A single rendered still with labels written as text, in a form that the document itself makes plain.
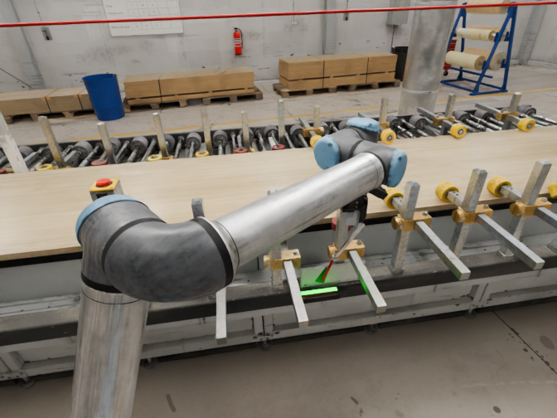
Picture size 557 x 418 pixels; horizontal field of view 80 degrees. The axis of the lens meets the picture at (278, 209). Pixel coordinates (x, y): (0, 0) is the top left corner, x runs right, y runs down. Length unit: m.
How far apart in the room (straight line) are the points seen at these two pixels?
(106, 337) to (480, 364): 1.93
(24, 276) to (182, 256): 1.32
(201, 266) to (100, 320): 0.23
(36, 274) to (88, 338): 1.07
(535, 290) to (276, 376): 1.61
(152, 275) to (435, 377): 1.79
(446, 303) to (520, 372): 0.46
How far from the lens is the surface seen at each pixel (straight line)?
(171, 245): 0.46
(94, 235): 0.56
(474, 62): 7.92
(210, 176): 1.79
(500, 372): 2.24
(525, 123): 2.70
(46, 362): 2.18
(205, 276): 0.47
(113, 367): 0.69
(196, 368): 2.03
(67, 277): 1.68
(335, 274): 1.35
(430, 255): 1.75
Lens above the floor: 1.67
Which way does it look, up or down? 32 degrees down
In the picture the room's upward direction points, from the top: 2 degrees counter-clockwise
